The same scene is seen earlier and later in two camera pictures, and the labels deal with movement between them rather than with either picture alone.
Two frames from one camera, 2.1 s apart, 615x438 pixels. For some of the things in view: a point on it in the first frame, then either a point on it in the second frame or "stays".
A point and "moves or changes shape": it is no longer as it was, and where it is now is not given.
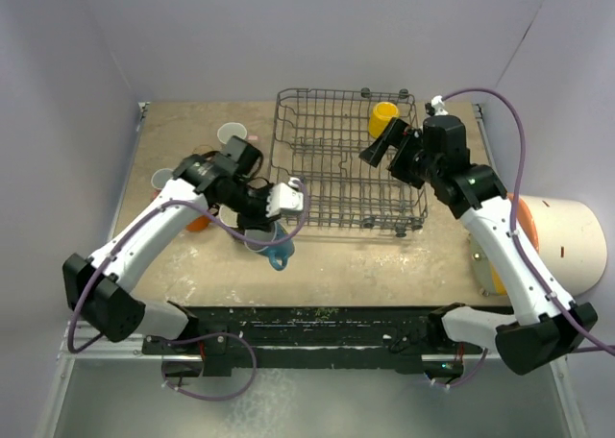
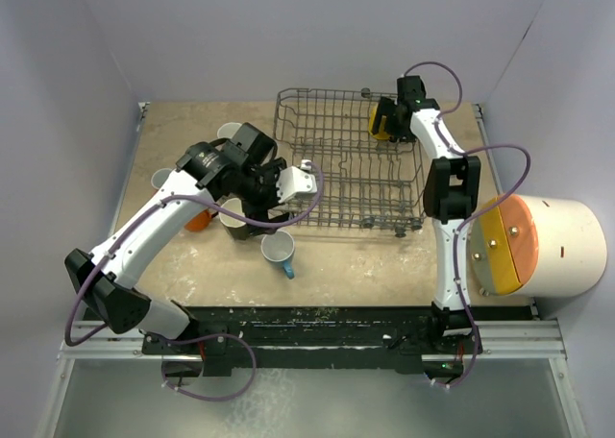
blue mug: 278,254 moves or changes shape
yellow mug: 381,116 stays
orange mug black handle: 198,224 stays
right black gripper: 396,134 -> 385,108
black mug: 232,218 stays
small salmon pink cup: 159,179 stays
